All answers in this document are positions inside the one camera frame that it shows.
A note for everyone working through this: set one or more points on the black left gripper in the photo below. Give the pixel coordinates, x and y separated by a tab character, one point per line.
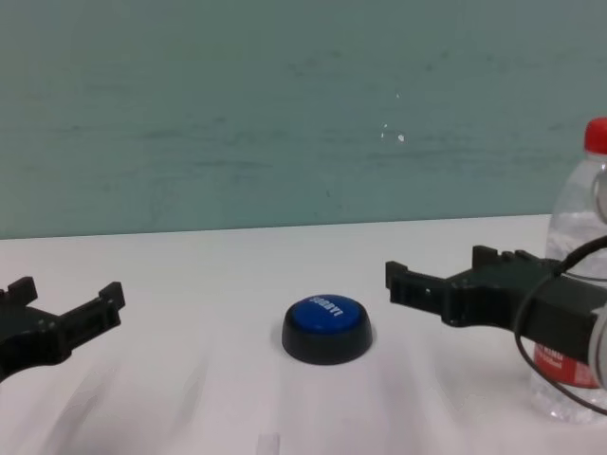
28	339

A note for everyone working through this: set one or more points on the clear water bottle red cap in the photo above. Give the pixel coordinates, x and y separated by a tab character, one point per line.
576	208

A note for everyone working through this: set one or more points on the blue push button black base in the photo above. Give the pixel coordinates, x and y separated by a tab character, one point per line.
326	332

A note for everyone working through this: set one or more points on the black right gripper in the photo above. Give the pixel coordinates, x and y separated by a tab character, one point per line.
498	298

